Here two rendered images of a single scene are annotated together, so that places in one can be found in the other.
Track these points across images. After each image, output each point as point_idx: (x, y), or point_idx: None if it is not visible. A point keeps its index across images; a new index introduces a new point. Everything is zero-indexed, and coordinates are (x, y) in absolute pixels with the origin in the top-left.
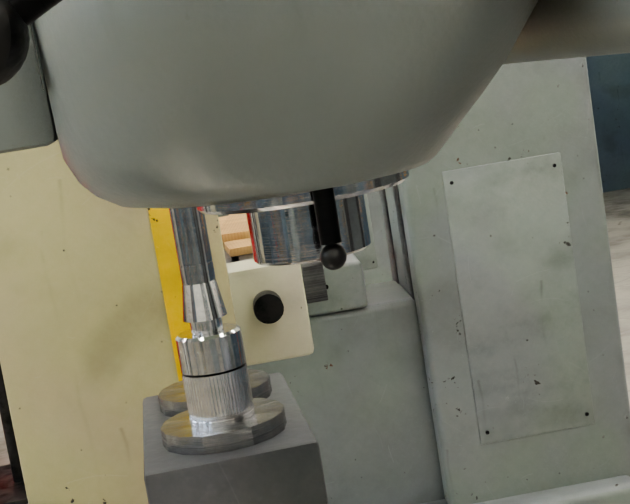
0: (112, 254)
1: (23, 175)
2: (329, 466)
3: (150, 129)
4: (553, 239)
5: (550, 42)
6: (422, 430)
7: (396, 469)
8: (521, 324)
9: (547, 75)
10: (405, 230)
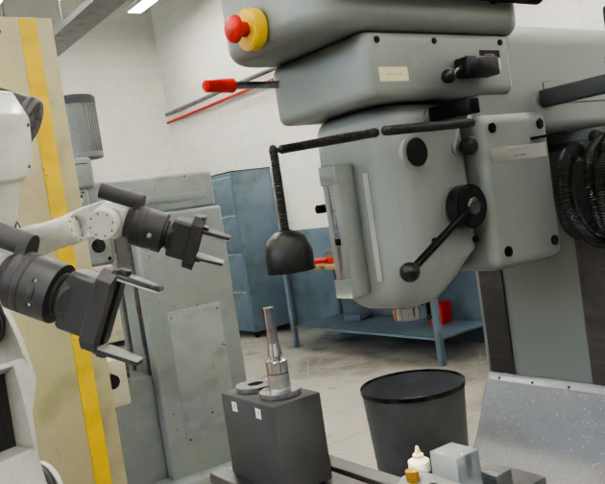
0: (53, 358)
1: None
2: None
3: (409, 289)
4: (217, 342)
5: None
6: (157, 443)
7: (145, 465)
8: (205, 384)
9: (212, 266)
10: (147, 342)
